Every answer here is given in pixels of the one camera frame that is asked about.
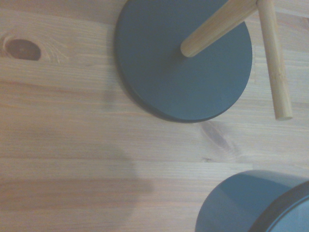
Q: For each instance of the wooden mug tree black base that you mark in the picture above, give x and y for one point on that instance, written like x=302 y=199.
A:
x=183 y=72

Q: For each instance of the dark blue mug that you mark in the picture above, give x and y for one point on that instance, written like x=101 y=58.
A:
x=241 y=200

